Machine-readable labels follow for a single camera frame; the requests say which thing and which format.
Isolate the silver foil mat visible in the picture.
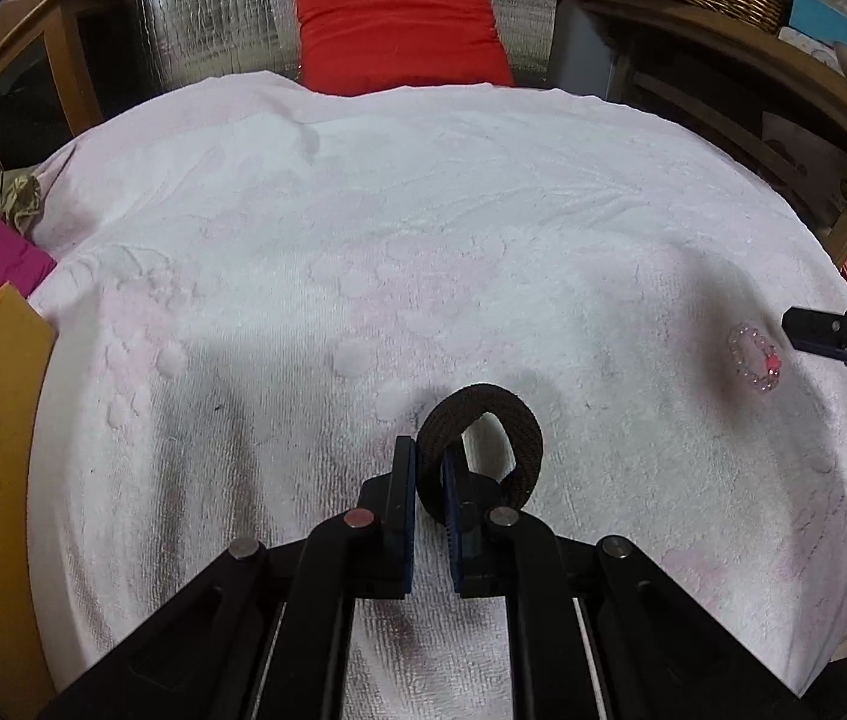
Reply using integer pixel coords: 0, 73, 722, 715
139, 0, 563, 87

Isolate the brown fabric band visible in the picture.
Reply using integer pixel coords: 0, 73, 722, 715
417, 385, 546, 526

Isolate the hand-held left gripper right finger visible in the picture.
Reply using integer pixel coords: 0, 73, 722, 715
442, 450, 818, 720

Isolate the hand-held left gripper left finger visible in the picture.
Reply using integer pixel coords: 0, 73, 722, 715
37, 436, 417, 720

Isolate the crumpled beige paper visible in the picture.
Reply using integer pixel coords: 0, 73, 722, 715
0, 165, 45, 233

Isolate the white fluffy blanket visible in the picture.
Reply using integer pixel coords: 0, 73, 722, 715
25, 71, 847, 695

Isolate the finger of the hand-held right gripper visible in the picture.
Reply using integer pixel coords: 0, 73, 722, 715
782, 306, 847, 362

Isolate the wooden side table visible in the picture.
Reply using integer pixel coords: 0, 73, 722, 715
569, 0, 847, 267

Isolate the red cushion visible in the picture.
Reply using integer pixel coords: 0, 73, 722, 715
292, 0, 516, 96

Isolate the wooden chair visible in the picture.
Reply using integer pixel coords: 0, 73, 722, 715
0, 0, 143, 166

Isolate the pink clear bead bracelet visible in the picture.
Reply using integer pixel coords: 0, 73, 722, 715
728, 324, 783, 392

